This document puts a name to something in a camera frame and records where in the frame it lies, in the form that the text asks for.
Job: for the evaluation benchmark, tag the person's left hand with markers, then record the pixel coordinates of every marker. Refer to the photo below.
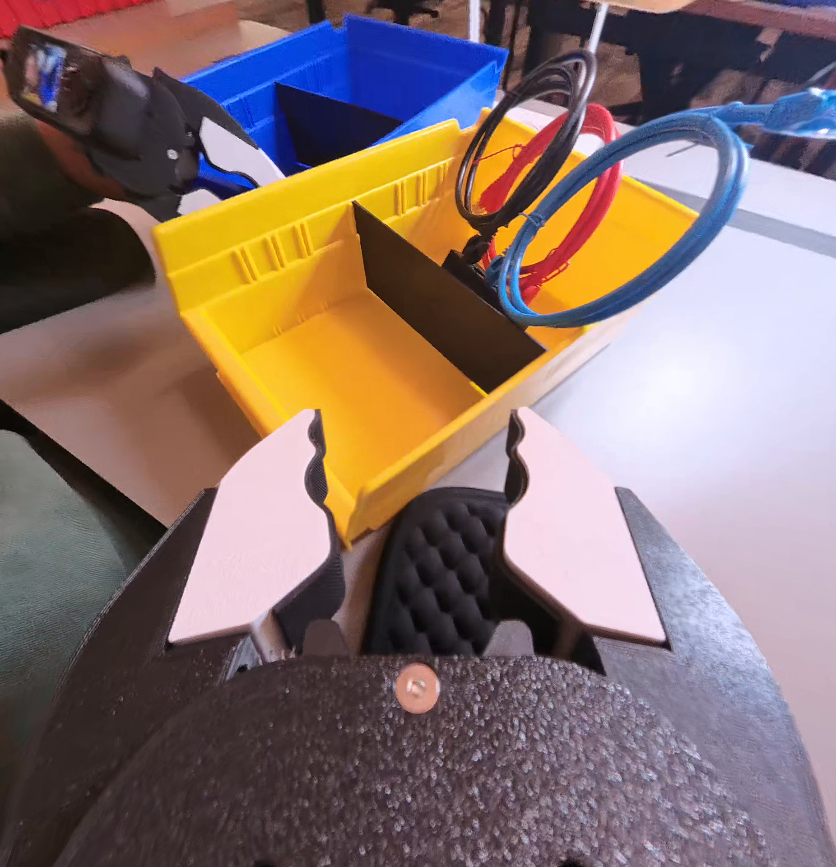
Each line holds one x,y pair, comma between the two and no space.
76,159

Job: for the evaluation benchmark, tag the black bin divider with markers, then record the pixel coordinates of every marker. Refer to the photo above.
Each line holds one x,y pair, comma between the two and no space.
431,305

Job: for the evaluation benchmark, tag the blue plastic bin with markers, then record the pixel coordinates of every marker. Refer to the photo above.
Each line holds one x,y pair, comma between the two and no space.
404,74

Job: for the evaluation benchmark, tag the black ethernet port box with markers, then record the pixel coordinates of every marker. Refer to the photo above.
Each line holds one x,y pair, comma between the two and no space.
475,281

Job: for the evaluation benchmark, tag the person's leg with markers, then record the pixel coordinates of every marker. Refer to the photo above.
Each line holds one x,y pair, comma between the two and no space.
39,555

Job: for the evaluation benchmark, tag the person's left forearm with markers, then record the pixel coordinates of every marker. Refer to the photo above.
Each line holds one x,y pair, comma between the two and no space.
39,250

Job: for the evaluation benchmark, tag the black quilted foam pad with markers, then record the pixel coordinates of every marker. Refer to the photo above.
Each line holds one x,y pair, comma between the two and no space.
438,576

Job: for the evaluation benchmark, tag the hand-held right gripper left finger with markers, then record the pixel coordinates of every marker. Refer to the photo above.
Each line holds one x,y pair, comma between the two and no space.
255,542

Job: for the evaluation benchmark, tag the dark bin divider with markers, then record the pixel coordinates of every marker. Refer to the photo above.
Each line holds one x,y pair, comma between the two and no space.
330,125

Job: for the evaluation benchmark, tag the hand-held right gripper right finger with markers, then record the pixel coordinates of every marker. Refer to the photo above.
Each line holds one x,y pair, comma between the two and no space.
574,542

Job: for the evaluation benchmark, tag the yellow plastic bin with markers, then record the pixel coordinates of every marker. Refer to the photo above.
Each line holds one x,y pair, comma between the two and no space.
350,386

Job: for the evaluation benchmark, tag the wooden table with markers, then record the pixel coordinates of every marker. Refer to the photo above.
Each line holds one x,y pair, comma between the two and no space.
763,13

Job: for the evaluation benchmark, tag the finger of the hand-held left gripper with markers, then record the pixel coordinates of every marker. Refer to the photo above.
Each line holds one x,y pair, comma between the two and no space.
196,202
245,152

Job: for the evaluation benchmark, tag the red corrugated panel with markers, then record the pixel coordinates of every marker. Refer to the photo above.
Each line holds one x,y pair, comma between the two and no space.
45,13

